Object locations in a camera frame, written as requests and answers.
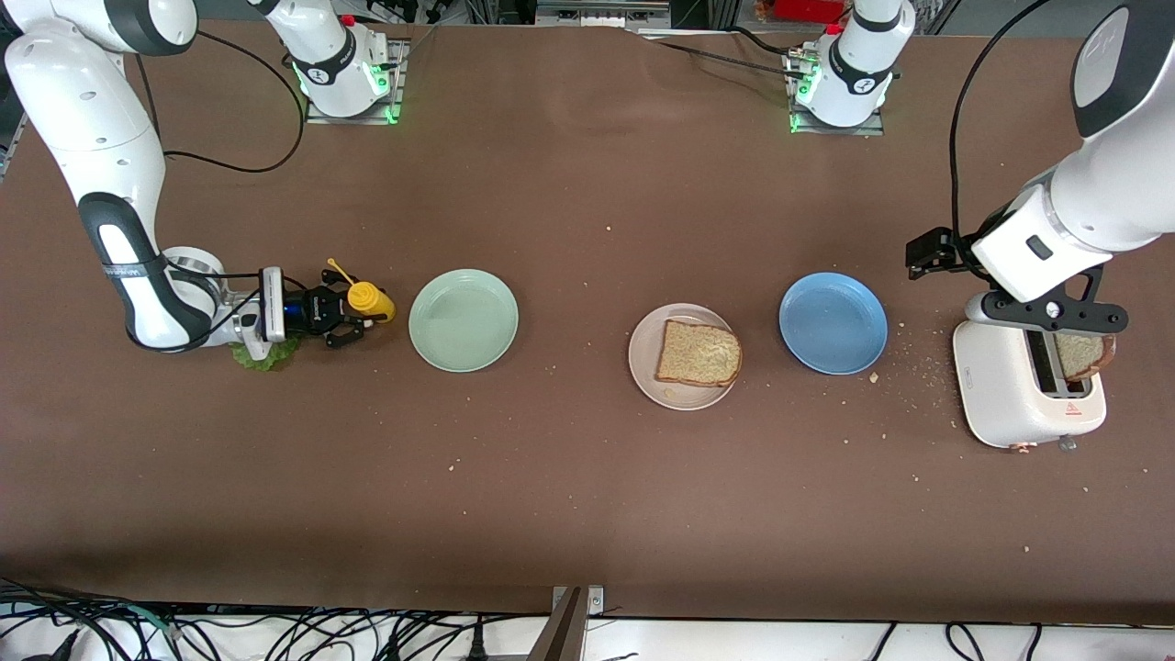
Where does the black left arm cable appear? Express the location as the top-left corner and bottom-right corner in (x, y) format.
(948, 0), (1057, 244)

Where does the pale green plate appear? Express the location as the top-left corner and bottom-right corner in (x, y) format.
(408, 268), (520, 374)

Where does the blue plate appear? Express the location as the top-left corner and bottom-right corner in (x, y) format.
(778, 272), (890, 376)

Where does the dark metal bar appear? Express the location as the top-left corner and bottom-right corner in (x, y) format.
(527, 588), (589, 661)

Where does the yellow mustard squeeze bottle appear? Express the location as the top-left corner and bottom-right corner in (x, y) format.
(328, 258), (397, 325)

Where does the beige plate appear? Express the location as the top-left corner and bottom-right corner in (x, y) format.
(628, 303), (742, 411)

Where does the looped black floor cable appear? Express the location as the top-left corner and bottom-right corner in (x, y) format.
(946, 622), (989, 661)

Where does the long black table cable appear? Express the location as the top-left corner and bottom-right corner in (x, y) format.
(643, 37), (811, 82)

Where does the short black table cable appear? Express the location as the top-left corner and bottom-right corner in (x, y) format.
(725, 26), (794, 60)

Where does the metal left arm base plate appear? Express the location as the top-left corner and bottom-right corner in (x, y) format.
(787, 46), (885, 138)

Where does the teal floor cable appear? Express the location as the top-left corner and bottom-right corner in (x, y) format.
(110, 601), (189, 644)

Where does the silver metal clamp bracket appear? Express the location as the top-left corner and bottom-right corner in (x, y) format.
(552, 585), (606, 618)

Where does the green lettuce leaf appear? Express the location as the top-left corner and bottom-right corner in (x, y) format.
(229, 335), (303, 373)

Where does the white toaster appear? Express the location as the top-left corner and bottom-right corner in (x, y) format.
(952, 312), (1109, 454)

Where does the grey metal box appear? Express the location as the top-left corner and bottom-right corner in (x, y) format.
(535, 0), (673, 28)

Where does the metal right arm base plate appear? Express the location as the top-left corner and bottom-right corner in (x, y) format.
(305, 37), (407, 126)

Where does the red box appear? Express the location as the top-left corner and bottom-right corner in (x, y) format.
(769, 0), (851, 25)

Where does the brown bread slice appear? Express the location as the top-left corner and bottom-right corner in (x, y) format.
(654, 318), (744, 389)
(1055, 331), (1117, 383)

